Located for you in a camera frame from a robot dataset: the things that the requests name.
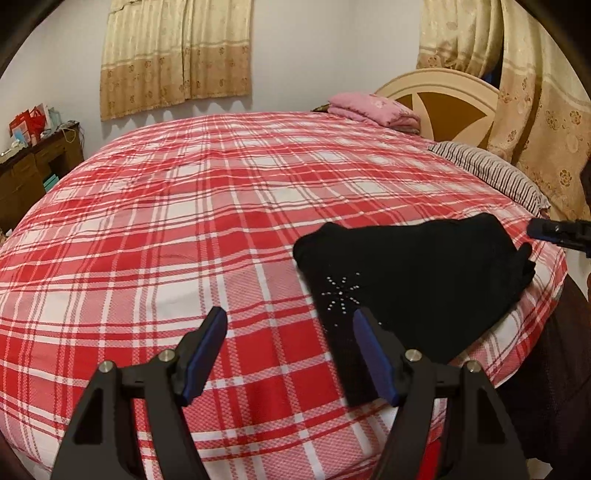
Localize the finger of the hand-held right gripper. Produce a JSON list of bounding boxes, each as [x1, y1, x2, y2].
[[526, 217, 591, 252]]

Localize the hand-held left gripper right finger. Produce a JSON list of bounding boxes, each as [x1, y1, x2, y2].
[[352, 307, 530, 480]]

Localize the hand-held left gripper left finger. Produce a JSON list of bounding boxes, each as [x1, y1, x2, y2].
[[50, 306, 228, 480]]

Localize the black pants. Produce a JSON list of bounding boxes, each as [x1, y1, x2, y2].
[[293, 213, 537, 408]]

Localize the striped pillow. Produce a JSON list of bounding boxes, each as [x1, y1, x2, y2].
[[427, 141, 552, 217]]

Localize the long beige floral curtain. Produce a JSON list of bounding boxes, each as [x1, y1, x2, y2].
[[416, 0, 504, 86], [487, 0, 591, 222]]

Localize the red plaid bedspread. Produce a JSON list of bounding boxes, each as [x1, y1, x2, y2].
[[0, 111, 568, 480]]

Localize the cream wooden headboard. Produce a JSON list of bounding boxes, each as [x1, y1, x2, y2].
[[373, 68, 502, 153]]

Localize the pink folded quilt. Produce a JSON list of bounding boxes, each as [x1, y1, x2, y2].
[[328, 92, 422, 136]]

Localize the brown wooden desk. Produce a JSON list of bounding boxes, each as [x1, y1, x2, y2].
[[0, 121, 85, 232]]

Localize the red gift bag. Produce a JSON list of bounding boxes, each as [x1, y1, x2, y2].
[[9, 105, 49, 146]]

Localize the short beige window curtain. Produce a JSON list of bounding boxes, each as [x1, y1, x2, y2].
[[100, 0, 254, 122]]

